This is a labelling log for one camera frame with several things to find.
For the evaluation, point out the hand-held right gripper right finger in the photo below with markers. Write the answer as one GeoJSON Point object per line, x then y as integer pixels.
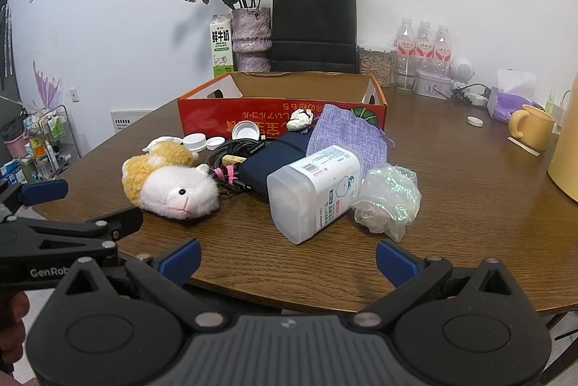
{"type": "Point", "coordinates": [396, 261]}

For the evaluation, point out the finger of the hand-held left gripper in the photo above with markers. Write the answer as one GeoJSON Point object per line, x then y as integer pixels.
{"type": "Point", "coordinates": [90, 228]}
{"type": "Point", "coordinates": [43, 191]}

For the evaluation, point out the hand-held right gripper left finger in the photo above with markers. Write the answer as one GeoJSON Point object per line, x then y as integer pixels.
{"type": "Point", "coordinates": [180, 260]}

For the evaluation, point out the iridescent plastic wrap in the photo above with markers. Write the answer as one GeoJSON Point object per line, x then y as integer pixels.
{"type": "Point", "coordinates": [388, 196]}

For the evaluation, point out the yellow and white plush toy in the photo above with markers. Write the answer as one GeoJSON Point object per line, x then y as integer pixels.
{"type": "Point", "coordinates": [180, 187]}

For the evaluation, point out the translucent cotton swab container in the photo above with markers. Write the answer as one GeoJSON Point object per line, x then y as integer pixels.
{"type": "Point", "coordinates": [311, 196]}

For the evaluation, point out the white fluffy toy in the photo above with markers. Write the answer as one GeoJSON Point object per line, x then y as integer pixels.
{"type": "Point", "coordinates": [158, 140]}

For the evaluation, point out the wooden clothespin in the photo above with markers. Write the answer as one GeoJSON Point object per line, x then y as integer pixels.
{"type": "Point", "coordinates": [235, 160]}

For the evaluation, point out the navy blue pouch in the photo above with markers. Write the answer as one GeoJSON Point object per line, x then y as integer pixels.
{"type": "Point", "coordinates": [262, 171]}

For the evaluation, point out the white bottle cap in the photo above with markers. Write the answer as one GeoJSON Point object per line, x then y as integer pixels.
{"type": "Point", "coordinates": [244, 128]}

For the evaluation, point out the red cardboard box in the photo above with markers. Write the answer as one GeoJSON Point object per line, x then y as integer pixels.
{"type": "Point", "coordinates": [253, 115]}

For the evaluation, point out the person's left hand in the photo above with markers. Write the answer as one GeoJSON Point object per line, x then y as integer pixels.
{"type": "Point", "coordinates": [16, 332]}

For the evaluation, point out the metal storage rack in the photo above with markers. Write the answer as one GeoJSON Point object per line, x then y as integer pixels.
{"type": "Point", "coordinates": [49, 142]}

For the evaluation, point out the pink bucket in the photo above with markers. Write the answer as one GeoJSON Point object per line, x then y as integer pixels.
{"type": "Point", "coordinates": [13, 144]}

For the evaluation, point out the round wooden desk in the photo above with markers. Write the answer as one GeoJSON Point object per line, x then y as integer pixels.
{"type": "Point", "coordinates": [451, 232]}

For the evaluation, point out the white floor appliance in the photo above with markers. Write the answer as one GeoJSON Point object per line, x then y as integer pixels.
{"type": "Point", "coordinates": [131, 121]}

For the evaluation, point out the white bottle caps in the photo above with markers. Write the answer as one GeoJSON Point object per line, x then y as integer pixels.
{"type": "Point", "coordinates": [195, 141]}

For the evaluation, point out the small white round lid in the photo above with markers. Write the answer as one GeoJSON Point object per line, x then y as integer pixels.
{"type": "Point", "coordinates": [474, 121]}

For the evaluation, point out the small white crumpled item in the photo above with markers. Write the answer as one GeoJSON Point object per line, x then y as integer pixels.
{"type": "Point", "coordinates": [299, 120]}

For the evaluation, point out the paper strip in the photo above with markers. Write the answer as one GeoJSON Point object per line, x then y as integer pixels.
{"type": "Point", "coordinates": [524, 145]}

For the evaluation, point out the pale tin box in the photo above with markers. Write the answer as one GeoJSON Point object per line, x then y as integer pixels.
{"type": "Point", "coordinates": [432, 85]}

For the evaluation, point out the white charger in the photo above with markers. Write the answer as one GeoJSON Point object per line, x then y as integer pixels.
{"type": "Point", "coordinates": [477, 100]}

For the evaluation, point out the empty glass jar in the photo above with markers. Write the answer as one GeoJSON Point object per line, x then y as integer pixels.
{"type": "Point", "coordinates": [404, 79]}

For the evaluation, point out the purple tissue pack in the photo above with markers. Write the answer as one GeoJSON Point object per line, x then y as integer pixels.
{"type": "Point", "coordinates": [503, 106]}

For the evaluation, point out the yellow mug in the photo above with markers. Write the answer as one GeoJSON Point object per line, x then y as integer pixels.
{"type": "Point", "coordinates": [535, 128]}

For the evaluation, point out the clear seed container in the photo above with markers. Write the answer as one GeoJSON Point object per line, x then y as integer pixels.
{"type": "Point", "coordinates": [375, 67]}

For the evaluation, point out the yellow kettle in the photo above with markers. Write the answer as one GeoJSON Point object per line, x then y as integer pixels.
{"type": "Point", "coordinates": [566, 151]}

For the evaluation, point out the white round speaker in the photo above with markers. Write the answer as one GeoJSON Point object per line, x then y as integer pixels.
{"type": "Point", "coordinates": [463, 69]}

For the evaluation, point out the green and white milk carton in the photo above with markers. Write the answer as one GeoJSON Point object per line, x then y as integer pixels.
{"type": "Point", "coordinates": [221, 47]}

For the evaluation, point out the small spray bottle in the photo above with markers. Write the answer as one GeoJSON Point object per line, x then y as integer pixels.
{"type": "Point", "coordinates": [550, 103]}

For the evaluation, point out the red label water bottle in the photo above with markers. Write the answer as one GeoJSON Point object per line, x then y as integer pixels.
{"type": "Point", "coordinates": [424, 42]}
{"type": "Point", "coordinates": [405, 40]}
{"type": "Point", "coordinates": [442, 45]}

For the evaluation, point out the purple textured vase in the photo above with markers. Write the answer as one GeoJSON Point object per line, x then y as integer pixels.
{"type": "Point", "coordinates": [250, 33]}

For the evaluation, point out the black paper bag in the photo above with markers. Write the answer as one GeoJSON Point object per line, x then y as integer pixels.
{"type": "Point", "coordinates": [311, 20]}

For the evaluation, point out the white wall outlet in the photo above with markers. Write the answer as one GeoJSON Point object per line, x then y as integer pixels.
{"type": "Point", "coordinates": [76, 94]}

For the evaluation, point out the purple wall decoration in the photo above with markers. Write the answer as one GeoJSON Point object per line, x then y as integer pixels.
{"type": "Point", "coordinates": [45, 85]}

